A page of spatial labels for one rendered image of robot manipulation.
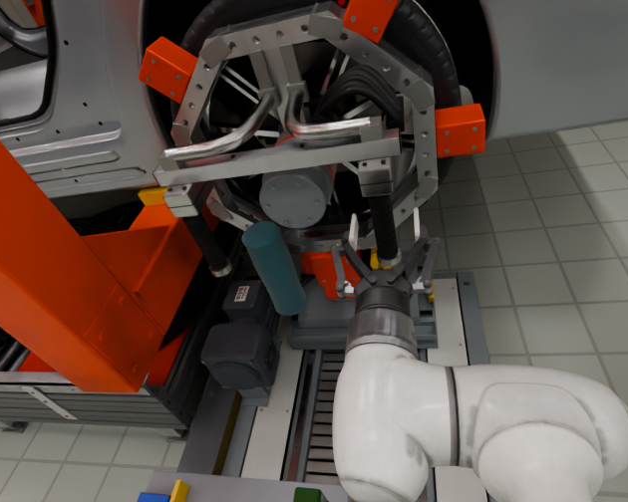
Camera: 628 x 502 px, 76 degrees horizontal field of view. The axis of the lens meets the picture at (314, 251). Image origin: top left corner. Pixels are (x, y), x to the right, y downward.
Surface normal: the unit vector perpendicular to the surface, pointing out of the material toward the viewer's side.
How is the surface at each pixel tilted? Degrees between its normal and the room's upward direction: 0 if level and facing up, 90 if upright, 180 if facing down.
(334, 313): 0
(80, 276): 90
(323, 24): 90
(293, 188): 90
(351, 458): 30
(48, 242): 90
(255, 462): 0
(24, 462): 0
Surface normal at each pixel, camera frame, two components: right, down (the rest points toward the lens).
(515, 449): -0.59, -0.35
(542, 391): -0.10, -0.89
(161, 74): -0.14, 0.70
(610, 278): -0.24, -0.71
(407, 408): -0.02, -0.60
